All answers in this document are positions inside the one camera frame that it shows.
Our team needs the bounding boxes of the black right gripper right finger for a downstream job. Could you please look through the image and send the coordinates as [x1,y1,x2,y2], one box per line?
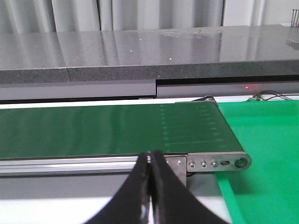
[150,150,226,224]

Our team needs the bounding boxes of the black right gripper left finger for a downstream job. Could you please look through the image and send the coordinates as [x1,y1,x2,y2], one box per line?
[86,153,150,224]

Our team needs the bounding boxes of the green conveyor belt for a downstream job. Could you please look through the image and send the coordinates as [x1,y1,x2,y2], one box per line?
[0,102,242,159]

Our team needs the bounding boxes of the green plastic tray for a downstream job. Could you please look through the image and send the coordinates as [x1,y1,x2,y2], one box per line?
[217,100,299,224]

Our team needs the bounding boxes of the grey stone counter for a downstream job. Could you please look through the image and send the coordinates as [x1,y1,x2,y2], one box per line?
[0,24,299,101]

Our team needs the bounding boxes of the white curtain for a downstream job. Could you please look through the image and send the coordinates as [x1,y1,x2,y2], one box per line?
[0,0,299,33]

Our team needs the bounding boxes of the aluminium conveyor frame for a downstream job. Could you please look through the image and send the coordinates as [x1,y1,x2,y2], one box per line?
[0,97,252,187]

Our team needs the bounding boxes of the red black wires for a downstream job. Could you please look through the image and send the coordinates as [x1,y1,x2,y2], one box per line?
[247,90,299,102]

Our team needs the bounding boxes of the wire rack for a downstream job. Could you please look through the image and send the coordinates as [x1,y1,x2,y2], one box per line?
[286,8,299,49]

